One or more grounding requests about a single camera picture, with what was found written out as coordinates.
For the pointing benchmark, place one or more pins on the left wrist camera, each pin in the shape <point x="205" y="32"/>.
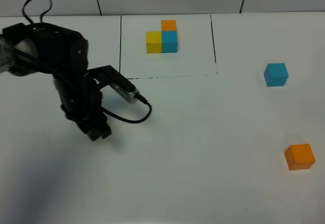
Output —
<point x="108" y="76"/>

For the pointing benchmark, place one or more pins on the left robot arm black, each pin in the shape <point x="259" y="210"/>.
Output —
<point x="63" y="53"/>

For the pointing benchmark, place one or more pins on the orange template block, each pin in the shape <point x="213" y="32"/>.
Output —
<point x="168" y="25"/>

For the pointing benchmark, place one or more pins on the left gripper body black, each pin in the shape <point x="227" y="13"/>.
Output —
<point x="80" y="99"/>

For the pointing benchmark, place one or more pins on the blue template block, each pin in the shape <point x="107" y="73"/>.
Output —
<point x="169" y="41"/>

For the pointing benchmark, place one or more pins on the yellow template block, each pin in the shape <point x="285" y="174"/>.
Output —
<point x="153" y="42"/>

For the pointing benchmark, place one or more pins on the left camera cable black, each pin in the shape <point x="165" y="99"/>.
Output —
<point x="127" y="112"/>

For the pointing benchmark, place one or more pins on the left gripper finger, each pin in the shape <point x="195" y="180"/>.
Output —
<point x="93" y="134"/>
<point x="105" y="131"/>

